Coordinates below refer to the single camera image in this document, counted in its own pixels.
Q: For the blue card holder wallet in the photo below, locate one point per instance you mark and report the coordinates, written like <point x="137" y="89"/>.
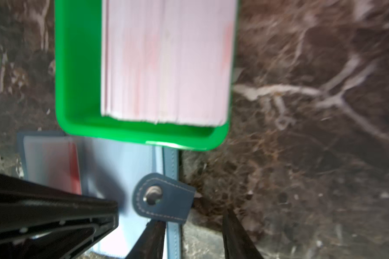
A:
<point x="142" y="179"/>

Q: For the green card tray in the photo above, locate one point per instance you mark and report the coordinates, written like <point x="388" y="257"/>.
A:
<point x="78" y="46"/>

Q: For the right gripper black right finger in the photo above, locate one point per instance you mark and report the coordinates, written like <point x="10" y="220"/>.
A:
<point x="237" y="243"/>

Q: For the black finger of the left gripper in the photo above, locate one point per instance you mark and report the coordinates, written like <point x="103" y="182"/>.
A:
<point x="39" y="222"/>

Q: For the stack of cards in tray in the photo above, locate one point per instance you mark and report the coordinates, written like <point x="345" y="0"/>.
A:
<point x="167" y="61"/>

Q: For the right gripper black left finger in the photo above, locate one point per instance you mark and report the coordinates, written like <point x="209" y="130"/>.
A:
<point x="150" y="245"/>

